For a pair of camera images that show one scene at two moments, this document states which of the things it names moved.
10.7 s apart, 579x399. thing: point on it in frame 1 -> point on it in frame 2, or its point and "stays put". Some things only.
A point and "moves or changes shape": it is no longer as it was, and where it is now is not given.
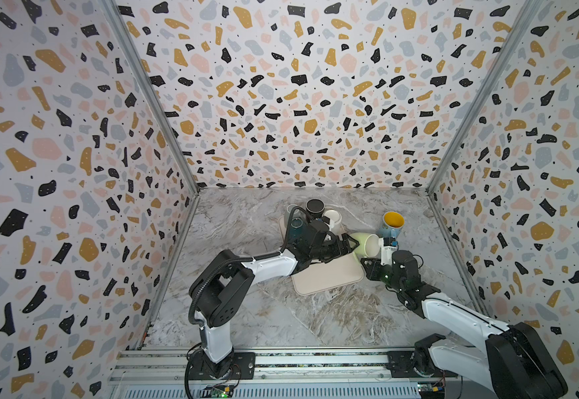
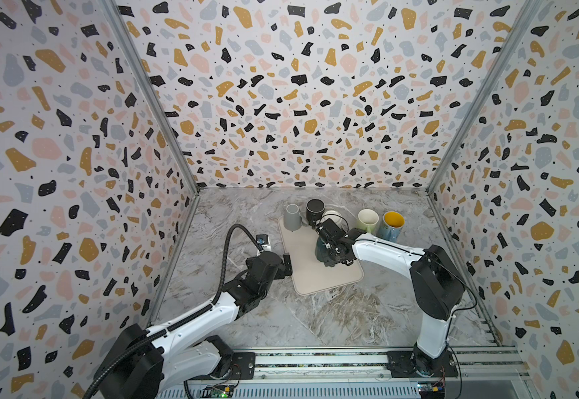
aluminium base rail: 162,374 stays put
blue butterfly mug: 393,224 stays put
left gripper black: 335,242 -> 281,272
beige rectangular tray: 325,275 stays put
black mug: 314,208 stays put
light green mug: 368,246 moves or changes shape
